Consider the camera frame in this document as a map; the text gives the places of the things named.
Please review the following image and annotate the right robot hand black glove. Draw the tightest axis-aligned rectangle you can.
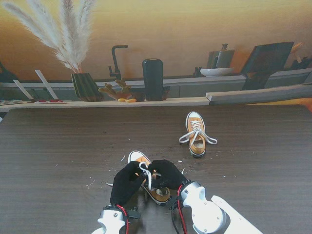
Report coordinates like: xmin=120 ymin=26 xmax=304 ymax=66
xmin=147 ymin=159 xmax=188 ymax=190

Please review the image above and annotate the left robot hand black glove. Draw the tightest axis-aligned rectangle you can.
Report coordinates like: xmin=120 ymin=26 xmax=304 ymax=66
xmin=109 ymin=161 xmax=148 ymax=206

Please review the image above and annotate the yellow canvas sneaker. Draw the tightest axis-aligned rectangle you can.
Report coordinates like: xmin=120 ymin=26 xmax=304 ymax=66
xmin=127 ymin=150 xmax=171 ymax=205
xmin=185 ymin=111 xmax=206 ymax=158

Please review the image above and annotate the printed kitchen backdrop banner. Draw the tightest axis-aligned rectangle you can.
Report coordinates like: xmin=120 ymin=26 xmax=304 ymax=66
xmin=0 ymin=0 xmax=312 ymax=113

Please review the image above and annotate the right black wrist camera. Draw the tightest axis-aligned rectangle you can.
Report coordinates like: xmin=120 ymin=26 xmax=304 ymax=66
xmin=166 ymin=196 xmax=180 ymax=210

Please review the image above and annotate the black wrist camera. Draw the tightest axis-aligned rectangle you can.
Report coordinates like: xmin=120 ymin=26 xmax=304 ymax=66
xmin=128 ymin=206 xmax=142 ymax=220
xmin=166 ymin=196 xmax=180 ymax=210

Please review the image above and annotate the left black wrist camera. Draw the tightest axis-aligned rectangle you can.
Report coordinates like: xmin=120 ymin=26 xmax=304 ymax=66
xmin=128 ymin=206 xmax=142 ymax=220

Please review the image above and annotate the left arm red cable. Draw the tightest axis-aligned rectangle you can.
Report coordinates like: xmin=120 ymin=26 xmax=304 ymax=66
xmin=116 ymin=204 xmax=129 ymax=234

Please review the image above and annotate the arm red cable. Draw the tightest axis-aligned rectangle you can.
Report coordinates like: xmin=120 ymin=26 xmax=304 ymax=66
xmin=177 ymin=185 xmax=188 ymax=234
xmin=116 ymin=204 xmax=129 ymax=234

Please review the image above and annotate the right arm red cable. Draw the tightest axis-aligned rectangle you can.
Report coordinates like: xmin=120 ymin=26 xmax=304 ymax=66
xmin=177 ymin=185 xmax=188 ymax=234

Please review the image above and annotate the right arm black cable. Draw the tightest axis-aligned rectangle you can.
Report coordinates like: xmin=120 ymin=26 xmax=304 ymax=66
xmin=171 ymin=208 xmax=181 ymax=234

